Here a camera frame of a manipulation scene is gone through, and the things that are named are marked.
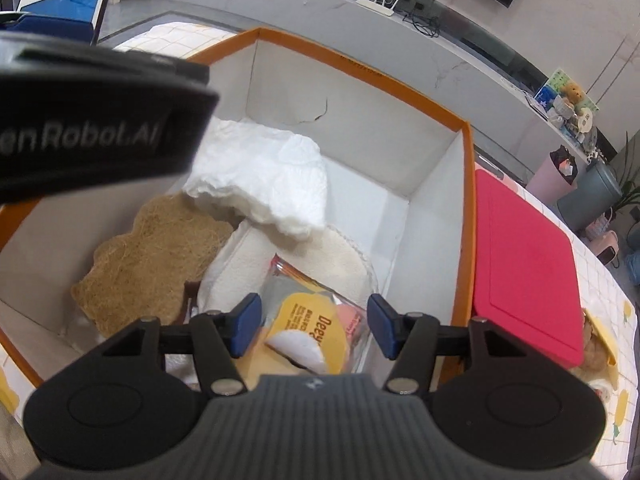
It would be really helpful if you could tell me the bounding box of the grey-blue trash can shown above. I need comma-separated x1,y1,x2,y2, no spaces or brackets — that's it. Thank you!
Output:
556,160,623,232

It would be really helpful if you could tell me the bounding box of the clear plastic packaged sponge bag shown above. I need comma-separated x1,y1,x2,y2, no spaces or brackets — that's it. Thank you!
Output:
235,256,369,388

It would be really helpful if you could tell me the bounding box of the red cube box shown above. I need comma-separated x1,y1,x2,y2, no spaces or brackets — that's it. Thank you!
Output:
473,170,584,368

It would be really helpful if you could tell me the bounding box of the white fluffy towel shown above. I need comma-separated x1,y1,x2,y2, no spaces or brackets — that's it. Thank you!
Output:
183,117,329,240

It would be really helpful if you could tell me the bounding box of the brown bear-shaped sponge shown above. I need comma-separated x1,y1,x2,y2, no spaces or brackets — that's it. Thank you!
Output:
70,194,234,338

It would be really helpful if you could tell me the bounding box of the brown plush toy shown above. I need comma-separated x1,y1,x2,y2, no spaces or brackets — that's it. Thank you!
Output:
570,309,617,384

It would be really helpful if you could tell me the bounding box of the yellow cloth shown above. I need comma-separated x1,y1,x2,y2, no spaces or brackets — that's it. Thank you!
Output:
582,309,618,370

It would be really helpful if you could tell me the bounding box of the toys and boxes cluster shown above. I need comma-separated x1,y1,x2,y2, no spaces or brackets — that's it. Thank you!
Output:
534,68,599,155

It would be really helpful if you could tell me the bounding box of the pink waste bin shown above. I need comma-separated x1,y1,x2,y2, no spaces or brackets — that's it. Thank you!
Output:
526,146,578,207

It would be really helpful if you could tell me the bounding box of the laptop with blue screen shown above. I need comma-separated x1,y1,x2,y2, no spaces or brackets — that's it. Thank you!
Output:
16,0,108,44

